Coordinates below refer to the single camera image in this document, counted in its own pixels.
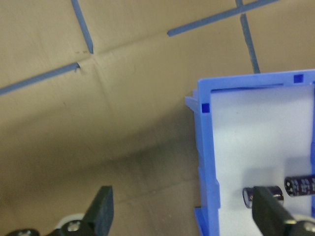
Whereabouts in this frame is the blue capacitor storage bin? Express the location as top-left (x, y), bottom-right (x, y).
top-left (185, 69), bottom-right (315, 236)

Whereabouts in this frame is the black cylindrical capacitor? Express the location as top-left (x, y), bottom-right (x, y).
top-left (242, 186), bottom-right (285, 208)
top-left (283, 173), bottom-right (315, 198)

